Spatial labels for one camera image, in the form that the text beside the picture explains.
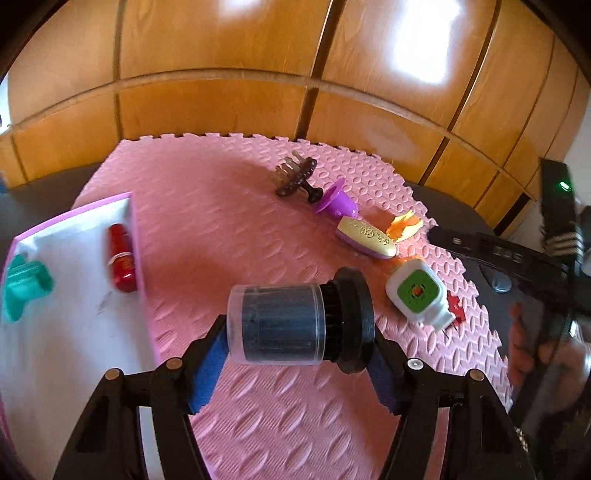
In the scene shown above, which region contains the wooden wardrobe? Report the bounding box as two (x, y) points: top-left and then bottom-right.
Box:
(0, 0), (591, 241)

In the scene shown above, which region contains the orange and pink block toy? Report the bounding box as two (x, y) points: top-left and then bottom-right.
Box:
(385, 210), (424, 243)

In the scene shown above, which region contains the person's right hand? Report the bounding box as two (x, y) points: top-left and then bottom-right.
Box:
(509, 305), (591, 407)

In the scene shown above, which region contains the pink tray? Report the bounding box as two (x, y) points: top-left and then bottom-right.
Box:
(0, 191), (162, 480)

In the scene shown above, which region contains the purple toy cup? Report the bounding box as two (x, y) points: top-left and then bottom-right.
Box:
(311, 180), (360, 217)

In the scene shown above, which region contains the brown hair brush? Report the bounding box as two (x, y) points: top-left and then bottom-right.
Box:
(276, 150), (325, 204)

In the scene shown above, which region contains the cream oval case purple base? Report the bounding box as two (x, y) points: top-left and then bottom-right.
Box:
(335, 216), (398, 259)

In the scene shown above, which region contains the pink foam mat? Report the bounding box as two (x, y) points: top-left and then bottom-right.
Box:
(69, 133), (515, 480)

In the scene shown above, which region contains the red bottle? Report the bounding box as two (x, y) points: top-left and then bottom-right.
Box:
(106, 224), (138, 293)

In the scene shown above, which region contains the black brush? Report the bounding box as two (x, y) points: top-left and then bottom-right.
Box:
(227, 267), (376, 374)

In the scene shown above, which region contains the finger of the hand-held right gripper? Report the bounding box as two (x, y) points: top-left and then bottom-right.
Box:
(427, 227), (573, 296)

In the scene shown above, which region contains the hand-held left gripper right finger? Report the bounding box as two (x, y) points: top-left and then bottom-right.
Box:
(367, 330), (539, 480)

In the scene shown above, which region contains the white and green plastic device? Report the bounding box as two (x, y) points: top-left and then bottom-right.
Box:
(385, 257), (455, 330)

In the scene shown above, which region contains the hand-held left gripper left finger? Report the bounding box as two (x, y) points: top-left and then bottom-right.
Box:
(53, 314), (232, 480)

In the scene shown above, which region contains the teal plastic toy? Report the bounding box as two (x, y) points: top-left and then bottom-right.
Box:
(1, 255), (55, 323)

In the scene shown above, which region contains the red puzzle piece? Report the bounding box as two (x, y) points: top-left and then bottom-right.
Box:
(445, 295), (465, 326)

